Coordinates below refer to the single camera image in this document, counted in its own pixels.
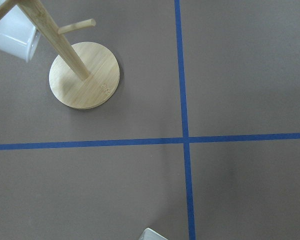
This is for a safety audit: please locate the blue milk carton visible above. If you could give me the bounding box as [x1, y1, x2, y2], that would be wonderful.
[138, 227, 168, 240]

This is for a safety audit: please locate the white cup on tree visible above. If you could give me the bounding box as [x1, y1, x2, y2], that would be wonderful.
[0, 5, 41, 63]

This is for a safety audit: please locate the wooden mug tree stand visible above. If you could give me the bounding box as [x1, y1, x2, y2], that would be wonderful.
[0, 0, 120, 110]

